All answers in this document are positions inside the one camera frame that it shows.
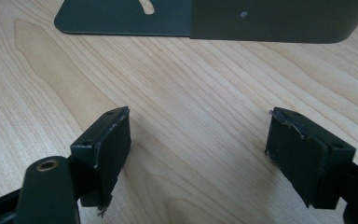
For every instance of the black slotted metal rack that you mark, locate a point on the black slotted metal rack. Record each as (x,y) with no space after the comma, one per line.
(261,25)

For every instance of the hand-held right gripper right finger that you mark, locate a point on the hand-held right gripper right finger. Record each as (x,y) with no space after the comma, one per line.
(307,158)

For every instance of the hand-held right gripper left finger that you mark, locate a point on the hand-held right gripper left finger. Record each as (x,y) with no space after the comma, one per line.
(105,155)

